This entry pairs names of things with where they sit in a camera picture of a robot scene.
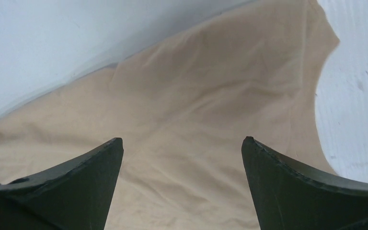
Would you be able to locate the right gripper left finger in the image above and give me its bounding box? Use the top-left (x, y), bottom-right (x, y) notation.
top-left (0, 138), bottom-right (124, 230)

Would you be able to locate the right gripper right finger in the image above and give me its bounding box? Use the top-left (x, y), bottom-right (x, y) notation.
top-left (241, 137), bottom-right (368, 230)

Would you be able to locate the beige t shirt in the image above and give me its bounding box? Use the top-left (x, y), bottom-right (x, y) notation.
top-left (0, 0), bottom-right (339, 230)

